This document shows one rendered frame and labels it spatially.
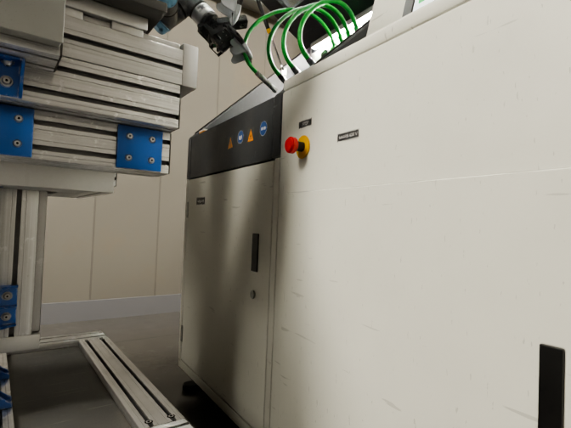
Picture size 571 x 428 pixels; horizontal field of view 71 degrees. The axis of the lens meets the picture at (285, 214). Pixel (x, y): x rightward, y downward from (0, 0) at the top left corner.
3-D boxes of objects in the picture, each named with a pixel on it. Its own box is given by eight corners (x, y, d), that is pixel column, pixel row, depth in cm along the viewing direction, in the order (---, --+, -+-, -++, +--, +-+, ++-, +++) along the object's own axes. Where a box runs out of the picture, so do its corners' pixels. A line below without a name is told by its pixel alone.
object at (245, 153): (189, 178, 154) (191, 137, 154) (200, 179, 156) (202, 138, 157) (271, 159, 101) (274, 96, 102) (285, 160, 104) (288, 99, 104)
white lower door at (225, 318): (178, 358, 153) (186, 179, 155) (184, 357, 154) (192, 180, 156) (260, 438, 98) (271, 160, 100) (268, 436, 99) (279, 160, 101)
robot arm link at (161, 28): (144, 5, 131) (171, -13, 133) (147, 22, 142) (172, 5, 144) (161, 25, 132) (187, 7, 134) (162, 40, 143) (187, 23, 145)
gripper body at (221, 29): (219, 59, 142) (197, 35, 143) (238, 46, 144) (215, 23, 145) (219, 44, 135) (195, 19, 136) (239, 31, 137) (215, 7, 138)
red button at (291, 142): (281, 157, 89) (282, 134, 90) (296, 160, 92) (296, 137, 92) (294, 154, 85) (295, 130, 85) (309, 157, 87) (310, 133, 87)
